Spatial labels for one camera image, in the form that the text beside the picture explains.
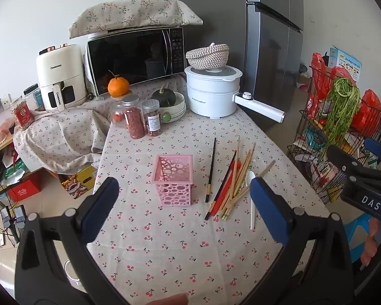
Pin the person's right hand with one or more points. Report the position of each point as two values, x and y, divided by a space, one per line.
373 241

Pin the floral cloth cover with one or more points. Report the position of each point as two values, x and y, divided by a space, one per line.
130 14

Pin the orange cartoon cardboard box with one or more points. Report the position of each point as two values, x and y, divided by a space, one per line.
79 181

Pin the green plastic bag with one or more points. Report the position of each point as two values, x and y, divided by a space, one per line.
14 170

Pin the draped beige patterned cloth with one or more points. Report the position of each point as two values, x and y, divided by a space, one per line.
60 133

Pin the dark green squash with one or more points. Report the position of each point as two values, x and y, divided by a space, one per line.
163 98

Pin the orange fruit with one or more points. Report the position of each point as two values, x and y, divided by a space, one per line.
118 87

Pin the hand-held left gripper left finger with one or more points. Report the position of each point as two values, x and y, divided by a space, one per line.
100 206

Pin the pink cloth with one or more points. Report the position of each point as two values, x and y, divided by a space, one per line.
0 130

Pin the grey floor device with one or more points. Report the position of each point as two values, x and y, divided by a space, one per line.
11 219

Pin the cherry print tablecloth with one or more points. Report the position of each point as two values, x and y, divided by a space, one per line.
165 244

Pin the blue plastic stool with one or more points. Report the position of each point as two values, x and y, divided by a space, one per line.
357 232

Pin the jar of red berries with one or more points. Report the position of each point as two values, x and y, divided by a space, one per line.
134 120

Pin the glass jar with wooden lid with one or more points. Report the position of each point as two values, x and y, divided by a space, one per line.
117 116

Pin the jar of brown dried fruit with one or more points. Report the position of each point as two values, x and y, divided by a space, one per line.
151 119

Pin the green leafy vegetables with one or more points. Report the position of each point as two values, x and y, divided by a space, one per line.
339 114

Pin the bunch of wooden chopsticks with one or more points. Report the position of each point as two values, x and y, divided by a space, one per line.
246 165

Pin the clear container with black lid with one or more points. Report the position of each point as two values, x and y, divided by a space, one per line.
35 98

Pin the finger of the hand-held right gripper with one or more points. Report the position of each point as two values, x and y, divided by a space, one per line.
339 159
377 151

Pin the pink perforated utensil holder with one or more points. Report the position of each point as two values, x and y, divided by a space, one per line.
165 193

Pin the white wall socket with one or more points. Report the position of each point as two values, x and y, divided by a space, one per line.
6 100

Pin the plastic-wrapped wooden chopstick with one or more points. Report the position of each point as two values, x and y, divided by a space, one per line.
228 209

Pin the white electric cooking pot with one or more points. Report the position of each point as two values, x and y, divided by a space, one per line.
209 98

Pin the red chopstick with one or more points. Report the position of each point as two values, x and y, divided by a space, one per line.
226 188
231 186

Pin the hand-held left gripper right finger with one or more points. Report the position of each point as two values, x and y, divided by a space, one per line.
270 209

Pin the red plastic bag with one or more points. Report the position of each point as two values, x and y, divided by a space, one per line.
317 79
366 111

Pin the black microwave oven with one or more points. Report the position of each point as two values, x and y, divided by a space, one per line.
130 57

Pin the person's left hand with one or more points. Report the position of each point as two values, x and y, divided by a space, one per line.
171 300

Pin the grey refrigerator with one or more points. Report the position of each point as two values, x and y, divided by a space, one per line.
273 44

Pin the red cardboard box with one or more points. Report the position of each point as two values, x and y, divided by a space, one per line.
23 192

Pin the black chopstick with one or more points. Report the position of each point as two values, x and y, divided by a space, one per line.
222 181
211 171

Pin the blue cardboard box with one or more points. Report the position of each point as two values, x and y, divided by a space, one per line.
349 63

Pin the cream air fryer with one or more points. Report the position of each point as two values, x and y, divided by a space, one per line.
60 70

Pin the white plastic spoon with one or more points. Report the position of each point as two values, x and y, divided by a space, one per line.
252 219

